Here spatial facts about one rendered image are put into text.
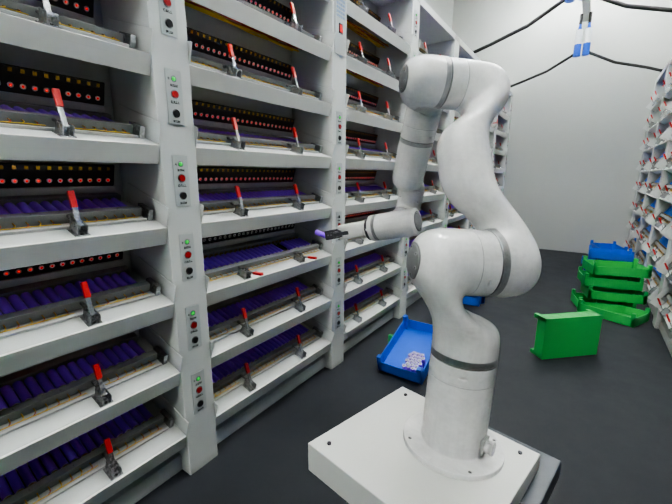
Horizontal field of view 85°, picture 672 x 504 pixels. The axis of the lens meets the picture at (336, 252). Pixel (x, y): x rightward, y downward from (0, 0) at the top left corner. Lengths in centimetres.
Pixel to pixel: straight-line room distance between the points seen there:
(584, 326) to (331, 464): 157
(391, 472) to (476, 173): 55
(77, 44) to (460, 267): 82
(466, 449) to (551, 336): 127
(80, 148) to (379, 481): 83
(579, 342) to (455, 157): 152
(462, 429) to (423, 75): 67
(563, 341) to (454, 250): 146
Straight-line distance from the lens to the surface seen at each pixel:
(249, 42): 149
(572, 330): 205
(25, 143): 88
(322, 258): 144
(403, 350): 175
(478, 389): 72
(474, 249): 64
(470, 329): 67
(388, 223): 111
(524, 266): 68
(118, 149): 93
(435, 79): 81
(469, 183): 71
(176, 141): 100
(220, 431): 135
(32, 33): 92
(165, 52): 102
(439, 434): 77
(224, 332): 124
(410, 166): 103
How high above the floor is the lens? 84
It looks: 12 degrees down
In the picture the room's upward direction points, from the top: straight up
